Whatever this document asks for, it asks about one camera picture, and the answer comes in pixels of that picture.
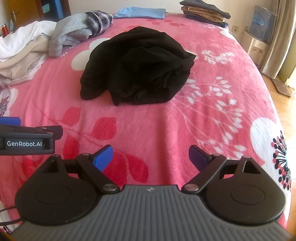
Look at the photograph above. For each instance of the wooden door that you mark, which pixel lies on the wooden door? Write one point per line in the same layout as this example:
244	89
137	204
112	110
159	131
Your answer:
30	11

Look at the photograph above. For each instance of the grey sweatshirt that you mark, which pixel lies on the grey sweatshirt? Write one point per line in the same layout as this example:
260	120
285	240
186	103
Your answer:
69	32

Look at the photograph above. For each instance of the white garment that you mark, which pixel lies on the white garment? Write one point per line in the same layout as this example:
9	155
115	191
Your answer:
20	39

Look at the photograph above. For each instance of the plaid shirt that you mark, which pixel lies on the plaid shirt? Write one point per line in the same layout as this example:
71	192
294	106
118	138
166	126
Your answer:
99	22

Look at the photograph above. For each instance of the beige houndstooth cloth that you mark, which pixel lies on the beige houndstooth cloth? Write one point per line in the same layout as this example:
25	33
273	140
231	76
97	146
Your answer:
20	77

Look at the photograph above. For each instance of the beige curtain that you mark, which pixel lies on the beige curtain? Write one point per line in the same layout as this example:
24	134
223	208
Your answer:
277	34

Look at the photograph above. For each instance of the folded navy garment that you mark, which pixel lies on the folded navy garment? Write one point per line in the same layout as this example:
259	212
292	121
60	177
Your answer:
208	22

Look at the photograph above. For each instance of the folded tan garment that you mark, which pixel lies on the folded tan garment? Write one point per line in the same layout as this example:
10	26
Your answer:
203	14

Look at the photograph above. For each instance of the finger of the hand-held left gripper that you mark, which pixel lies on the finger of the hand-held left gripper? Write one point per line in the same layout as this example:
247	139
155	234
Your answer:
9	121
46	132

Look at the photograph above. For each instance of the brown floor mat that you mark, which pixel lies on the brown floor mat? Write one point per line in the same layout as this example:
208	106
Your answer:
282	88

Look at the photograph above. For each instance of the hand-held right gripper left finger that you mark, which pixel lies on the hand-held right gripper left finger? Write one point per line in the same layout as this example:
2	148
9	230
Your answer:
103	158

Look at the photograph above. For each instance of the red thermos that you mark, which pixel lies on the red thermos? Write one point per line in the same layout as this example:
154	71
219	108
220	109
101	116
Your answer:
4	31

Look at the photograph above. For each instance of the black t-shirt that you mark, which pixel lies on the black t-shirt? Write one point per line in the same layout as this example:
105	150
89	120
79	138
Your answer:
138	67

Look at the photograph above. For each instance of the beige garment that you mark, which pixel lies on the beige garment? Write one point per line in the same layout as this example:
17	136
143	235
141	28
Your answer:
20	60

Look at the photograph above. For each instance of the pink floral blanket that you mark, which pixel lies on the pink floral blanket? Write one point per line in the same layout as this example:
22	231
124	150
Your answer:
150	129

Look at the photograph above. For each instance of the stack of folded dark clothes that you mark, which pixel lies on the stack of folded dark clothes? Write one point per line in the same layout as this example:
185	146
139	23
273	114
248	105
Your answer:
208	5

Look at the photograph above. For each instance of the wall socket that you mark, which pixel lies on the wall socket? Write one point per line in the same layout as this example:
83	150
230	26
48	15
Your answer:
236	29

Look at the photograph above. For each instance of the folded light blue cloth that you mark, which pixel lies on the folded light blue cloth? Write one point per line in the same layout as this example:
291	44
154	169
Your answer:
141	12

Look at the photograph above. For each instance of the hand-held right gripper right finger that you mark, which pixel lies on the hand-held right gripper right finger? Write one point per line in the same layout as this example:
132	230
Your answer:
197	158

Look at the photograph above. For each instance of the blue water bottle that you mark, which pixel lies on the blue water bottle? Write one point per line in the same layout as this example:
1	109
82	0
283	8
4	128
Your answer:
262	23

